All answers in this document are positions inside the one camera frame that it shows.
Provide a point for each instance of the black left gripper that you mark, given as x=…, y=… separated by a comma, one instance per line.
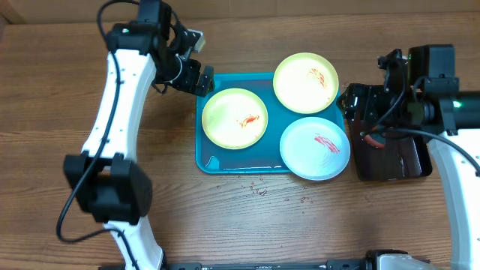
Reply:
x=187, y=85

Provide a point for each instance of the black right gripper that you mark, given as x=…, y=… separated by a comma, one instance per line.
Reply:
x=367, y=103

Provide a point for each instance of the orange black sponge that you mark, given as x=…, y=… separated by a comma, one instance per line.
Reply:
x=375, y=140

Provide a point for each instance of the yellow plate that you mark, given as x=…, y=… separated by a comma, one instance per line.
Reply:
x=306, y=83
x=234, y=118

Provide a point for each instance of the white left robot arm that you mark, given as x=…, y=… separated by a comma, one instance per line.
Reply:
x=151, y=52

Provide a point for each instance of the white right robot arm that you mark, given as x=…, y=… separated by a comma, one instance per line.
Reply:
x=451, y=133

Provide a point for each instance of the black rectangular tray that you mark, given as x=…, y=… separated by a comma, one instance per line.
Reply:
x=403, y=157

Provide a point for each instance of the teal plastic tray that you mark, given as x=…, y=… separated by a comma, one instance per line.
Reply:
x=264, y=156

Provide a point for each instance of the light blue plate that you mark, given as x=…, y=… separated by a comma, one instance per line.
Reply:
x=315, y=149

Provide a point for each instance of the grey device at base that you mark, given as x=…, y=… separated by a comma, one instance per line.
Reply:
x=394, y=260

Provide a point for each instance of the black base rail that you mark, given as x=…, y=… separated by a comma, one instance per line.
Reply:
x=331, y=264

